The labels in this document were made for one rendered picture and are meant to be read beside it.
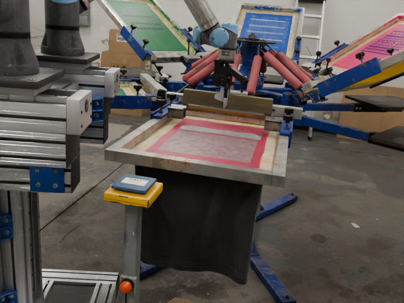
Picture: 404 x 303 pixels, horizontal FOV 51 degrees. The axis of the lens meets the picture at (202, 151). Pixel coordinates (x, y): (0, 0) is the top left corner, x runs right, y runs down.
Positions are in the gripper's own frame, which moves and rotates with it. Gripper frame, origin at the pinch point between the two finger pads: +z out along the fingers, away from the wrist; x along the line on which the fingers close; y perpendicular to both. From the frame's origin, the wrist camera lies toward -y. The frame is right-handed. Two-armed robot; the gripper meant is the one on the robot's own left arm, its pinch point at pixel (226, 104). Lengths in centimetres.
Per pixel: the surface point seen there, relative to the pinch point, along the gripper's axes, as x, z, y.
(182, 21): -408, -26, 132
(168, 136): 29.7, 9.8, 18.1
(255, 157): 39.8, 9.8, -18.1
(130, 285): 87, 39, 10
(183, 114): 6.9, 5.4, 18.2
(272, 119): 7.7, 2.4, -21.6
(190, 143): 35.2, 9.8, 7.5
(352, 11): -407, -58, -90
